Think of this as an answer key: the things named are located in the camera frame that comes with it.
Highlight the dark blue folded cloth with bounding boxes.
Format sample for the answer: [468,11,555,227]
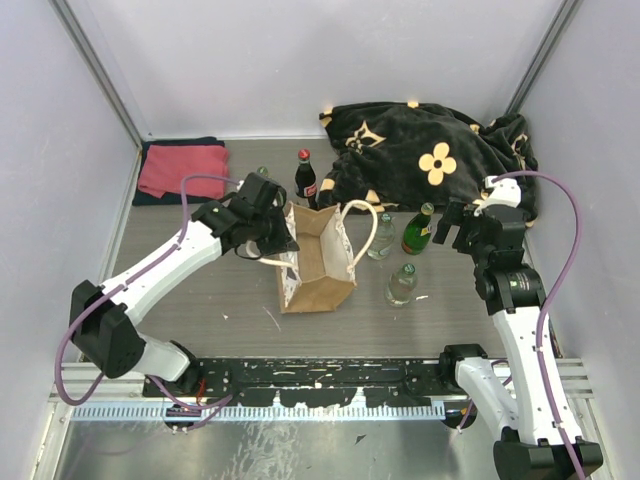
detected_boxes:
[132,136,229,206]

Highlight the red folded cloth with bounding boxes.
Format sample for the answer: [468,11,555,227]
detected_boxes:
[138,145,229,198]

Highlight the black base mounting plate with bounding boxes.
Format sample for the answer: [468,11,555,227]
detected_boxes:
[165,357,464,408]

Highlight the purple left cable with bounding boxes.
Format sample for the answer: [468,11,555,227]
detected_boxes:
[53,173,246,431]

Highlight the white cable duct strip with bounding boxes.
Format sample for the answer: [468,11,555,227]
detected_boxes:
[71,401,445,422]

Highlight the clear bottle lower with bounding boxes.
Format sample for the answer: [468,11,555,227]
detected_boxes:
[385,263,418,307]

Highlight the clear bottle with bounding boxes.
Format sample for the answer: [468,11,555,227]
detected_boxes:
[385,263,418,307]
[367,213,396,260]

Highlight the black floral blanket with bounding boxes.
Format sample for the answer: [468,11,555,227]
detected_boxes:
[318,102,539,212]

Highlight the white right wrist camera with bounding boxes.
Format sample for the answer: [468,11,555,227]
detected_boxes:
[473,176,521,217]

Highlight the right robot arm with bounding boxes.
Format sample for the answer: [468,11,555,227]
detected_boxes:
[433,199,604,479]

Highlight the cola glass bottle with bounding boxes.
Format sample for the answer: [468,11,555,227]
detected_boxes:
[294,149,318,210]

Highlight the green bottle right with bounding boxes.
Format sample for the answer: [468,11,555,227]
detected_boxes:
[401,202,435,255]

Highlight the brown canvas bag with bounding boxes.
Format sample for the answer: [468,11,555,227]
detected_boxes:
[259,200,378,314]

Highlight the clear bottle upper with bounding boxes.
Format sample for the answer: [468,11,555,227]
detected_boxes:
[367,213,396,260]

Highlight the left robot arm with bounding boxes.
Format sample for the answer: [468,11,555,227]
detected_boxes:
[65,172,299,396]

